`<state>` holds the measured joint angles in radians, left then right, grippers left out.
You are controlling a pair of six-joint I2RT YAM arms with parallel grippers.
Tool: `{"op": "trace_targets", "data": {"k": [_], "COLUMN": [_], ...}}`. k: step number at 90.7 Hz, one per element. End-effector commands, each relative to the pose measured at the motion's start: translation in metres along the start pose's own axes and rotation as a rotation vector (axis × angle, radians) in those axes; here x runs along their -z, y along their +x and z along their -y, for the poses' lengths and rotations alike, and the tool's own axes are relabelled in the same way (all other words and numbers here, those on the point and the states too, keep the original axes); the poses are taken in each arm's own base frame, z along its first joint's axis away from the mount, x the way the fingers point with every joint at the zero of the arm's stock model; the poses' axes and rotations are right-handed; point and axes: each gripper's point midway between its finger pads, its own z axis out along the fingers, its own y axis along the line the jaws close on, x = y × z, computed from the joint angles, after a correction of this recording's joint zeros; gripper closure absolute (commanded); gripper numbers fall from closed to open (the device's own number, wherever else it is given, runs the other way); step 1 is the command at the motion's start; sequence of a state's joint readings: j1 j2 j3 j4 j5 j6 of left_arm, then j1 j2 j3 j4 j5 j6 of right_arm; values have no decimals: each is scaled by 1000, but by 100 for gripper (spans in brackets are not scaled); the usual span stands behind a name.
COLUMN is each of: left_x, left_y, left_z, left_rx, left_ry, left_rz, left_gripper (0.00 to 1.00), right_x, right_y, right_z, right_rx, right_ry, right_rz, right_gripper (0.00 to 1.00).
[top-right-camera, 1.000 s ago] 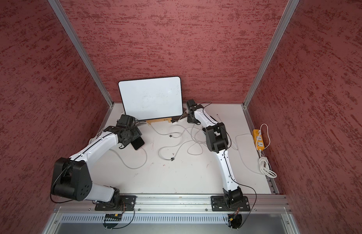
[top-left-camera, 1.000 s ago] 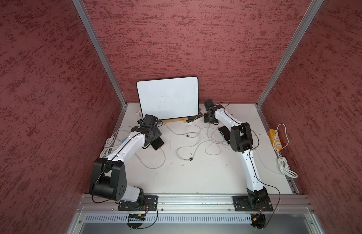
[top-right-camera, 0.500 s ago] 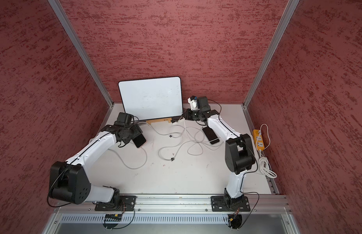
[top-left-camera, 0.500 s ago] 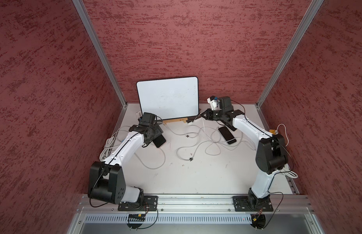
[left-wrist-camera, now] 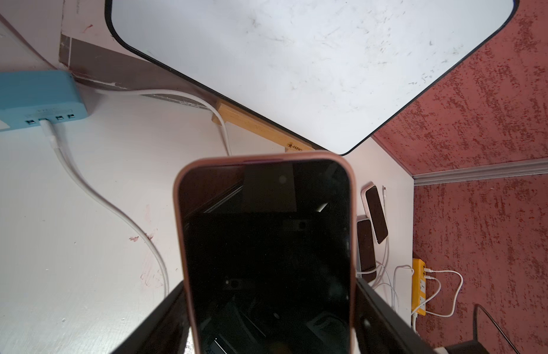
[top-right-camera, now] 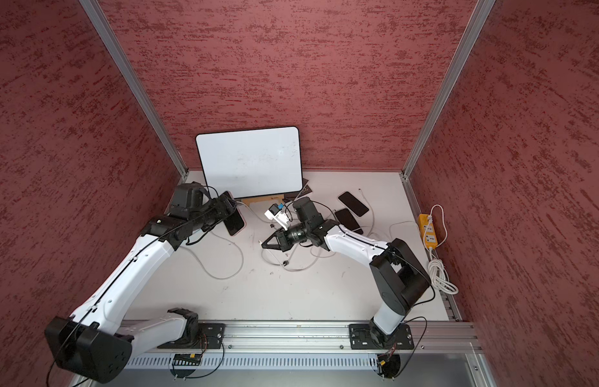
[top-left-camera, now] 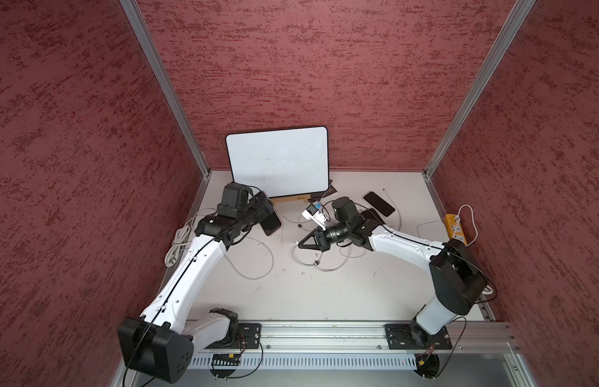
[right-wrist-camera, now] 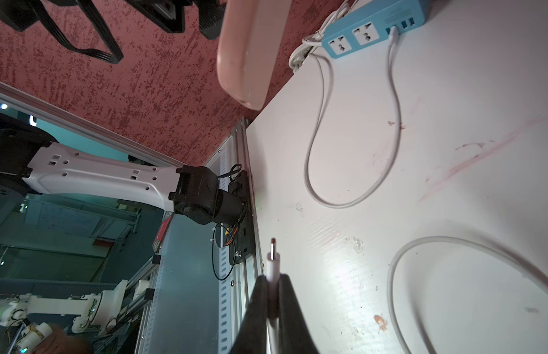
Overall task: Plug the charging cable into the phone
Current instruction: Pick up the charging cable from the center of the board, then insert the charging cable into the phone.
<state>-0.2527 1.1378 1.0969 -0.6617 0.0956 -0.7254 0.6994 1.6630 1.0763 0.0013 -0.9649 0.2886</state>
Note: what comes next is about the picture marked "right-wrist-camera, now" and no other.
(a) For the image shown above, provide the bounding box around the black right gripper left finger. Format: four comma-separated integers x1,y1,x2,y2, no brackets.
230,276,268,354

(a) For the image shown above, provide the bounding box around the blue power strip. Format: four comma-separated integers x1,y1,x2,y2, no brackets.
321,0,430,59

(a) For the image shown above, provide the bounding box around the phone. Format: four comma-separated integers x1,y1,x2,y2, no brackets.
216,0,292,111

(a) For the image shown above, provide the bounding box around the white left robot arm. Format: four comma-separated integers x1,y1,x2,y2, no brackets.
0,1,250,227

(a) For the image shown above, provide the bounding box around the aluminium corner post left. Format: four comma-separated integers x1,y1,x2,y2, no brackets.
0,81,183,167

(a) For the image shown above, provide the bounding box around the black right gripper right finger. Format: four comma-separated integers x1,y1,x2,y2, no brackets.
278,274,318,354

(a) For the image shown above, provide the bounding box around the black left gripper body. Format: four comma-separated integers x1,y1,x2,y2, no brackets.
126,0,225,40

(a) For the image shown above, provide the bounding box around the white blue-strip power cord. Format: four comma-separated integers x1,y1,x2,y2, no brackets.
288,0,359,74

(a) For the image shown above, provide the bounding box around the aluminium front rail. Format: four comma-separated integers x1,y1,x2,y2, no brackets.
136,119,264,354

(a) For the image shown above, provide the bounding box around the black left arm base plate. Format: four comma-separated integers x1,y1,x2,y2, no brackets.
228,171,256,265

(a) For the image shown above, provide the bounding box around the white usb-c charging cable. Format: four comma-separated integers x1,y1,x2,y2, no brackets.
304,26,548,354

